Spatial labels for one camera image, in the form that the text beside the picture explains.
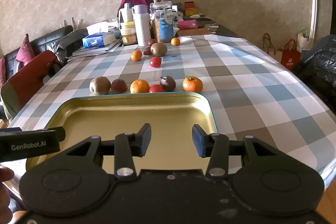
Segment white paper bag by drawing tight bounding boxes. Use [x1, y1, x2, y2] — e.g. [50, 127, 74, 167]
[297, 29, 314, 52]

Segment black leather sofa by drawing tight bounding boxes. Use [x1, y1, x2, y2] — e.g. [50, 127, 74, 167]
[0, 25, 74, 77]

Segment blue tissue pack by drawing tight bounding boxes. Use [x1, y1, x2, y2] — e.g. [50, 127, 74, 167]
[82, 21, 121, 48]

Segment clear jar with blue packet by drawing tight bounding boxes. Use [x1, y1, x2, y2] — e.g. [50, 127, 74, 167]
[150, 1, 176, 43]

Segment large tangerine with leaf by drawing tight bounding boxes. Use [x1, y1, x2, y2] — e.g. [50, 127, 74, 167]
[182, 76, 203, 93]

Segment yellow lid glass jar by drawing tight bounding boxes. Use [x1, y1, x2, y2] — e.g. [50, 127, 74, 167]
[120, 21, 138, 45]

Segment brown wooden board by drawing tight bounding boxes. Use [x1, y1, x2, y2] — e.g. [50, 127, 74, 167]
[178, 27, 219, 37]

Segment blue grey checkered tablecloth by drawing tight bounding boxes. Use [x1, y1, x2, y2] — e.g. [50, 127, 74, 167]
[5, 34, 336, 180]

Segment printed paper sheets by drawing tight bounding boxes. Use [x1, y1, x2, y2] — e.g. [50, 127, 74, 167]
[66, 47, 121, 60]

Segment dark red cloth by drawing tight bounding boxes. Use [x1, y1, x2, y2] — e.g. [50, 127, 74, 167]
[0, 50, 57, 119]

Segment brown paper bag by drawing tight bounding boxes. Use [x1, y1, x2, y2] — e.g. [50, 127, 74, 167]
[262, 33, 282, 56]

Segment white paper cup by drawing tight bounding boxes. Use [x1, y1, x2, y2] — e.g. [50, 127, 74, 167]
[119, 3, 134, 23]

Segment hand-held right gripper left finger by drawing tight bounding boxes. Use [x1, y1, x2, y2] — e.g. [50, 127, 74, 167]
[66, 123, 152, 178]

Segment brown kiwi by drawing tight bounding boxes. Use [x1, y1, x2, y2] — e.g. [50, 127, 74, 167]
[150, 43, 168, 57]
[89, 76, 111, 95]

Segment red shopping bag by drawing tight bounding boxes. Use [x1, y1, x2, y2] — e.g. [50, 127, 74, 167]
[280, 38, 302, 67]

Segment pink pencil case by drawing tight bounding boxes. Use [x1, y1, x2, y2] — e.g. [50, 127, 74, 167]
[178, 20, 198, 30]

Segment gold metal tray teal rim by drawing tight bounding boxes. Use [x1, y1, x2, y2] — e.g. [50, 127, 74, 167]
[26, 92, 218, 170]

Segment dark blue puffy jacket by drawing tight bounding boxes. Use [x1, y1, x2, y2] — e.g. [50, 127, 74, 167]
[291, 34, 336, 109]

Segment white thermos lavender lid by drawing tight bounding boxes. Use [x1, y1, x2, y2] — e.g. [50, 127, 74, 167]
[132, 5, 152, 46]

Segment magenta cushion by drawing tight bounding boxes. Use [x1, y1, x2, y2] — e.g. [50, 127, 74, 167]
[16, 34, 36, 67]

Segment dark grey jacket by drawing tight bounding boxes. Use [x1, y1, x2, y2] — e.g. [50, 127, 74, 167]
[54, 29, 88, 64]

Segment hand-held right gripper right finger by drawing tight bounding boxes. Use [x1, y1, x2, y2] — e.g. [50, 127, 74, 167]
[192, 124, 279, 178]

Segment dark purple stemmed passion fruit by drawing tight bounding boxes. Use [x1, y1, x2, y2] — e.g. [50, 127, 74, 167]
[160, 76, 176, 92]

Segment teal paperback book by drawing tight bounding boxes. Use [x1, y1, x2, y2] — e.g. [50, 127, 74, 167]
[71, 39, 122, 55]

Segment person's left hand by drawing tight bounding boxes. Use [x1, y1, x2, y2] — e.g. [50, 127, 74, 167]
[0, 167, 15, 224]

